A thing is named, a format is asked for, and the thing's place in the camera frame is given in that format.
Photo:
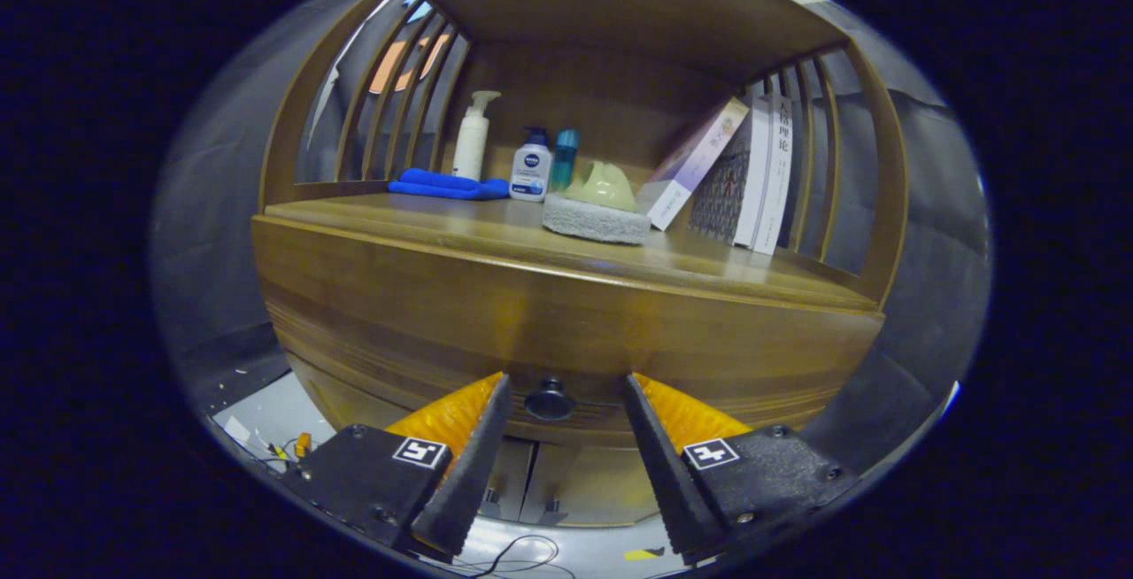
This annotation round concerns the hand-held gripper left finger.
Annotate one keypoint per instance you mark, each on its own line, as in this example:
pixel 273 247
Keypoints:
pixel 465 473

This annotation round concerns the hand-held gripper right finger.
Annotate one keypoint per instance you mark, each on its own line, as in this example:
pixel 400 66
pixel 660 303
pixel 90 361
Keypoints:
pixel 664 473

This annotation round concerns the wooden drawer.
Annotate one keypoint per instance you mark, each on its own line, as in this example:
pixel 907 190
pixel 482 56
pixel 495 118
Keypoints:
pixel 531 322

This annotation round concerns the green grey scrub brush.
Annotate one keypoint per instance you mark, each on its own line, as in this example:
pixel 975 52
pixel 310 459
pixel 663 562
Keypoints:
pixel 597 220

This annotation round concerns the wooden cabinet door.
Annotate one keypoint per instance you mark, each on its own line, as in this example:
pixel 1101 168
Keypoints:
pixel 513 482
pixel 593 486

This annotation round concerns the black drawer knob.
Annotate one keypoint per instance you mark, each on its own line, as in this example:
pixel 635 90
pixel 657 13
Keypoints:
pixel 549 402

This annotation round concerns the wooden countertop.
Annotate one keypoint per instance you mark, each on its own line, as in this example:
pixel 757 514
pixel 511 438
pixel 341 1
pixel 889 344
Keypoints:
pixel 443 216

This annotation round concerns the yellow tape piece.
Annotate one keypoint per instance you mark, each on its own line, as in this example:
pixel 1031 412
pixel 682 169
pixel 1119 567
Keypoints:
pixel 642 554

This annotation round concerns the yellow black tool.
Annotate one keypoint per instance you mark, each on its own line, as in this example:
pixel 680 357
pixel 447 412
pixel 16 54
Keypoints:
pixel 302 444

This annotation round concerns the dark cover book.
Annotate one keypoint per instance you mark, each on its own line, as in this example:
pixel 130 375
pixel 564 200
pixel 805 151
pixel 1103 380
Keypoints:
pixel 721 194

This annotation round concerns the blue folded cloth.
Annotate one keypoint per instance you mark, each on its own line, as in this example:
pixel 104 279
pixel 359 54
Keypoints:
pixel 443 183

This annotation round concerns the white lotion bottle blue cap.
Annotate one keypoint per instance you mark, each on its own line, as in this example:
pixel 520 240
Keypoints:
pixel 531 173

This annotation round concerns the purple white leaning book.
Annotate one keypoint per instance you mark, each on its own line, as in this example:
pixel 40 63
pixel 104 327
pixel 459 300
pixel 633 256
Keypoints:
pixel 695 167

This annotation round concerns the white book black characters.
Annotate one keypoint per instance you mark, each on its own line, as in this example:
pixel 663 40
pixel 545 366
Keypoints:
pixel 779 181

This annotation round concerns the white pump bottle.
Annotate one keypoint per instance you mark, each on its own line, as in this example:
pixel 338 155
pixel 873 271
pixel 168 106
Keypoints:
pixel 471 150

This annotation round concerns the teal slim bottle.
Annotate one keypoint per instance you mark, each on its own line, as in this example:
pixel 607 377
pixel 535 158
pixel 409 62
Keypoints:
pixel 564 158

